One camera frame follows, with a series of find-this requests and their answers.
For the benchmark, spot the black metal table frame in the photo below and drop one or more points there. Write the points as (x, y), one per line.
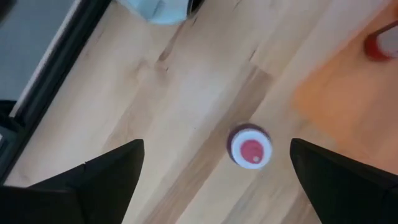
(62, 53)

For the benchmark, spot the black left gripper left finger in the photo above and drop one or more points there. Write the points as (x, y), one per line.
(77, 199)

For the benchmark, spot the orange translucent plastic bin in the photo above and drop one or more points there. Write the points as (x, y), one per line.
(348, 93)

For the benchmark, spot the pink food coloring bottle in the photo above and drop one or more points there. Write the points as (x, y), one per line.
(250, 149)

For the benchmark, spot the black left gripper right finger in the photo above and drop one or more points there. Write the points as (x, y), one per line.
(351, 193)

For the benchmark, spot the white cylindrical spotlight lamp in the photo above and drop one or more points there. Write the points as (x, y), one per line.
(161, 12)

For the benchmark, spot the red food coloring bottle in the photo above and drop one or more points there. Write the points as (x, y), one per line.
(373, 49)

